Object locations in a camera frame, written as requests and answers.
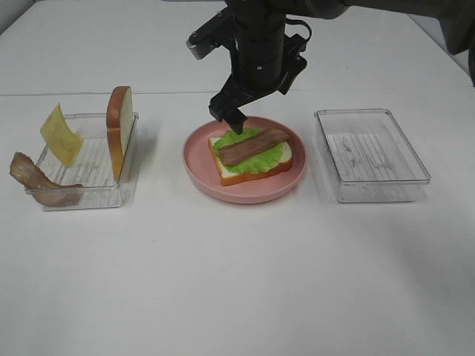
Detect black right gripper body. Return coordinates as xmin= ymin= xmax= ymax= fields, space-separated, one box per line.
xmin=209 ymin=13 xmax=308 ymax=122

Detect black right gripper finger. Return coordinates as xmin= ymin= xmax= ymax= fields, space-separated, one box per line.
xmin=224 ymin=108 xmax=246 ymax=134

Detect red bacon strip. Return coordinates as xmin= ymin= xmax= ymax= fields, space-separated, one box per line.
xmin=217 ymin=128 xmax=289 ymax=166

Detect green lettuce leaf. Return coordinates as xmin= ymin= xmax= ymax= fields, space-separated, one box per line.
xmin=208 ymin=127 xmax=292 ymax=178

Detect bread slice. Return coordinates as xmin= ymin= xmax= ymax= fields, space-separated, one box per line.
xmin=106 ymin=86 xmax=134 ymax=182
xmin=208 ymin=137 xmax=293 ymax=186

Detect brown bacon strip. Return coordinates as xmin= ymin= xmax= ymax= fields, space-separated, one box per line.
xmin=10 ymin=151 xmax=82 ymax=208

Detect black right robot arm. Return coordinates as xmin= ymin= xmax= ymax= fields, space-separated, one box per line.
xmin=189 ymin=1 xmax=474 ymax=134

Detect pink round plate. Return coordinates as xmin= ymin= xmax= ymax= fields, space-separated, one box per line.
xmin=183 ymin=116 xmax=307 ymax=204

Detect right clear plastic tray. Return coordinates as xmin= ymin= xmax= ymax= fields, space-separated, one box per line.
xmin=313 ymin=108 xmax=430 ymax=203

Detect clear plastic tray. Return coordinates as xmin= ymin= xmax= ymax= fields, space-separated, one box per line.
xmin=313 ymin=108 xmax=430 ymax=203
xmin=24 ymin=112 xmax=140 ymax=211

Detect left clear plastic tray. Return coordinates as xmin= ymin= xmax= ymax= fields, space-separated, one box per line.
xmin=24 ymin=112 xmax=140 ymax=211

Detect yellow cheese slice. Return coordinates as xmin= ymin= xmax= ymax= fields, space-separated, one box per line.
xmin=40 ymin=104 xmax=84 ymax=168

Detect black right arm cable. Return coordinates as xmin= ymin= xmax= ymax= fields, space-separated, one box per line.
xmin=284 ymin=16 xmax=312 ymax=44

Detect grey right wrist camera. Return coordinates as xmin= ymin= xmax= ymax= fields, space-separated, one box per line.
xmin=186 ymin=10 xmax=235 ymax=60

